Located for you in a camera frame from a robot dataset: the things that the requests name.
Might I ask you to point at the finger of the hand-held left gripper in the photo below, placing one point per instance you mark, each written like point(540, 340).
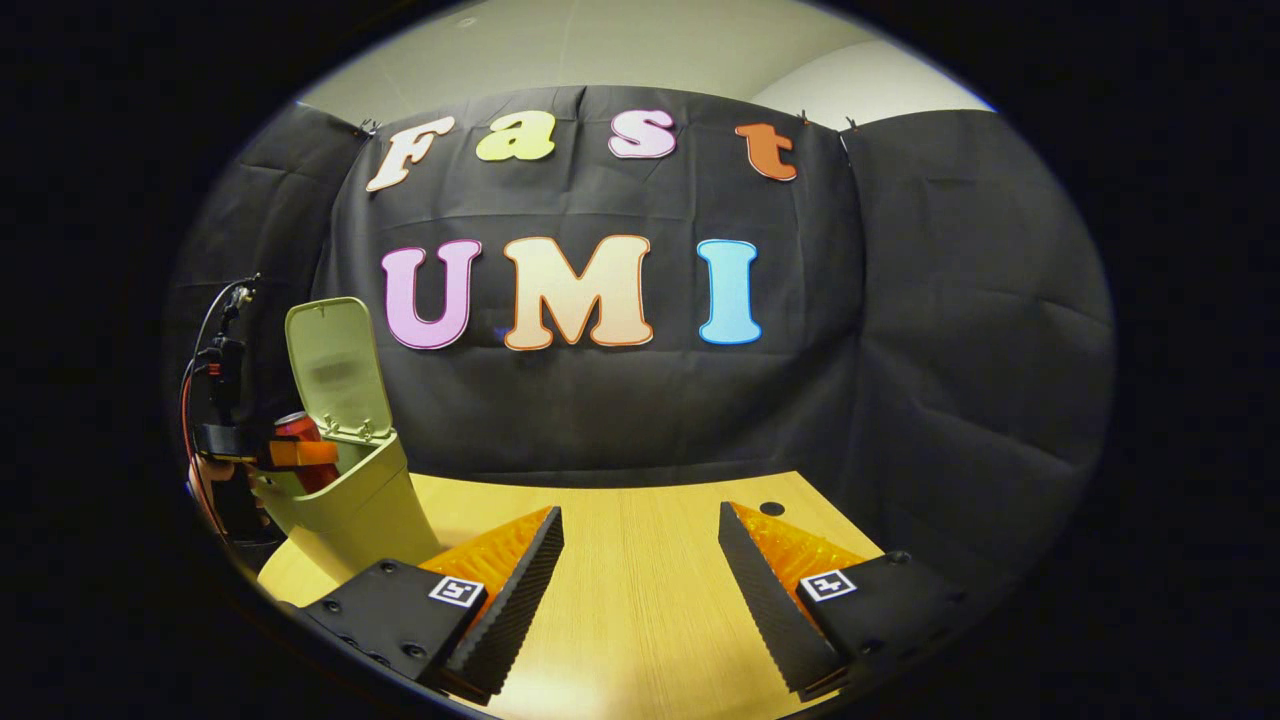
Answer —
point(300, 455)

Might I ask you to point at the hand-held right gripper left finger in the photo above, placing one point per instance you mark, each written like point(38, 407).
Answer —
point(515, 600)

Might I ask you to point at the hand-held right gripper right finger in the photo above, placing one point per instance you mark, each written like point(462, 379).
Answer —
point(765, 610)

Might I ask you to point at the red pop can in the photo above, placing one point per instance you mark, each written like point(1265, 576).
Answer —
point(300, 428)

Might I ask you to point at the green desktop garbage bin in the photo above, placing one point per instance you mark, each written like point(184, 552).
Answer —
point(370, 510)

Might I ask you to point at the wooden desktop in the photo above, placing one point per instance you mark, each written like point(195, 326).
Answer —
point(640, 600)

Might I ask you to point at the black backdrop cloth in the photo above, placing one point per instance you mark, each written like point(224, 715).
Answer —
point(640, 420)

